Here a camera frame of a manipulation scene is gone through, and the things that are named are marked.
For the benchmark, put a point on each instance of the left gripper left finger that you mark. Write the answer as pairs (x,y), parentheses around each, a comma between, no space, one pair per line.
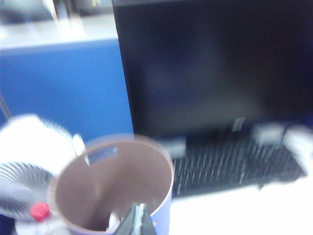
(128,225)

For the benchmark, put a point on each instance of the blue partition panel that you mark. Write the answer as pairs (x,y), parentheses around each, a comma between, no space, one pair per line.
(63,85)

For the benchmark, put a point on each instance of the clear bottle with red cap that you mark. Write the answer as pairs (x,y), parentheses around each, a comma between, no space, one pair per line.
(40,211)

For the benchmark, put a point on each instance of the brown waste bin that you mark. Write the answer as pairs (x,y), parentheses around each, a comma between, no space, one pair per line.
(80,186)

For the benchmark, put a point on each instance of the white desk fan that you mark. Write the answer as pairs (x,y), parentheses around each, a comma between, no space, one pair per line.
(24,147)

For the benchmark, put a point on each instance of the large white paper ball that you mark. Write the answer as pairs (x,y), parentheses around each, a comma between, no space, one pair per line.
(113,221)

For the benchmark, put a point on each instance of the black computer keyboard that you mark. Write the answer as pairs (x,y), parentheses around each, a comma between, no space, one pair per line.
(232,166)

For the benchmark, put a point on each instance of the black computer monitor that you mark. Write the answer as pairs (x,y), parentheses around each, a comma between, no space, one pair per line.
(207,68)

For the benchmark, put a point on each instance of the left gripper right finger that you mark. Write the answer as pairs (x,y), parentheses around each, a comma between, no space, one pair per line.
(148,226)

